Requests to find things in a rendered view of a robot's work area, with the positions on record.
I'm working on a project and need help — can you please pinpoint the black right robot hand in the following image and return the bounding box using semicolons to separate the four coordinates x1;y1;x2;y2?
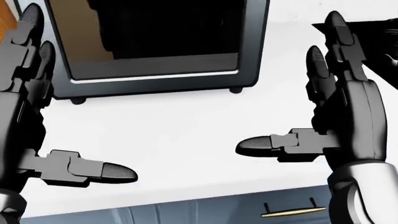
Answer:
235;10;388;173

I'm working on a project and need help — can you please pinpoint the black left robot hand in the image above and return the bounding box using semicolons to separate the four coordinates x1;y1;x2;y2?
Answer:
0;2;139;194

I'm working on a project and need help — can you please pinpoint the glass toaster oven door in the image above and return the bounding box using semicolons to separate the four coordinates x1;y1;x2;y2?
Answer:
49;0;246;82

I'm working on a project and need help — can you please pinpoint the dark grey toaster oven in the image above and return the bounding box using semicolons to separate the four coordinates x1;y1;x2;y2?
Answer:
43;0;271;105

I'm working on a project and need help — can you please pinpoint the black stovetop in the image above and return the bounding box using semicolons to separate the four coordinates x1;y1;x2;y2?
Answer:
311;18;398;90

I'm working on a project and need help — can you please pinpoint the orange wooden panel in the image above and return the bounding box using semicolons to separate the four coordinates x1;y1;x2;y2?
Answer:
0;0;20;45

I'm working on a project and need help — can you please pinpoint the blue-grey cabinet drawer front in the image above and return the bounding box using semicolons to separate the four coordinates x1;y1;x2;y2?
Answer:
19;184;333;224

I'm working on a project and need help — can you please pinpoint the brass drawer handle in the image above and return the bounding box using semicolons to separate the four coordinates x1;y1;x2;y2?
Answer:
260;197;326;218

